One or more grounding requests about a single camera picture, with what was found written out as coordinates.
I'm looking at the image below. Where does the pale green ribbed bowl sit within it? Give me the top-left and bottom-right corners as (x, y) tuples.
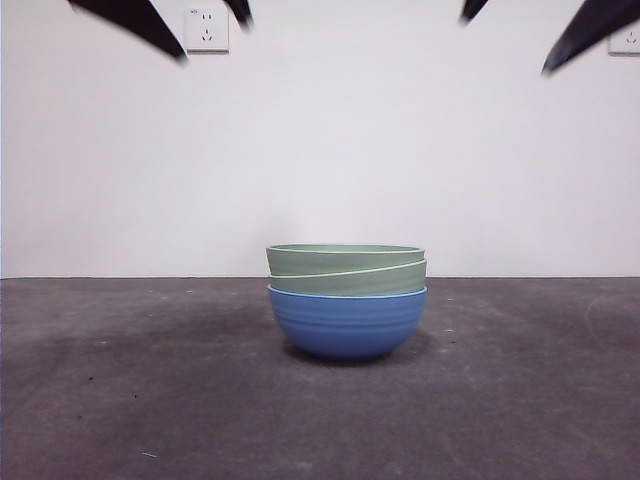
(268, 258), (428, 297)
(265, 243), (427, 278)

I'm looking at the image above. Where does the blue ribbed bowl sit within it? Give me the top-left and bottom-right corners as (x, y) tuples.
(267, 283), (430, 365)

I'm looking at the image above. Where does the white wall socket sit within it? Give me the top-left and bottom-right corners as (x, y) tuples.
(183, 6), (231, 55)
(608, 24), (640, 57)

